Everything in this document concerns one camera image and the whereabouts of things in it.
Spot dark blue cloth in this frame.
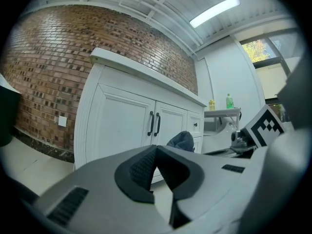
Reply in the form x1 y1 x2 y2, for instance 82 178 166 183
166 130 195 153

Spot black door handle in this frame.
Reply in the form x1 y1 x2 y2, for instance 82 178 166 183
153 113 161 137
147 111 155 137

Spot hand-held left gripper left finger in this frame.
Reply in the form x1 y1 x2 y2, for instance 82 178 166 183
33 144 172 234

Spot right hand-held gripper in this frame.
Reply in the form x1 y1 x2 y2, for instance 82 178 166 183
203 104 286 159

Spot white drawer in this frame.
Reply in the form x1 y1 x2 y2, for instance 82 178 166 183
186 111 203 137
192 136 203 155

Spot white vanity cabinet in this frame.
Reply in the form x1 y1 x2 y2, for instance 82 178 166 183
73 47 208 178

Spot white cabinet door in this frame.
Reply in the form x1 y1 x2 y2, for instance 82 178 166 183
150 100 189 149
91 83 156 161

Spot black framed window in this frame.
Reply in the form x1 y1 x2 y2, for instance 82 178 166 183
240 30 306 129

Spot long ceiling light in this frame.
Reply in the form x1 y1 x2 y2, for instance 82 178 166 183
189 0 241 29

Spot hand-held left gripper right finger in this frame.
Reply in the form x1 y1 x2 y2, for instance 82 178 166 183
156 145 254 230

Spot green plastic bottle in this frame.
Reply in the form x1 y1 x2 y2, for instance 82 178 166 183
225 93 235 110

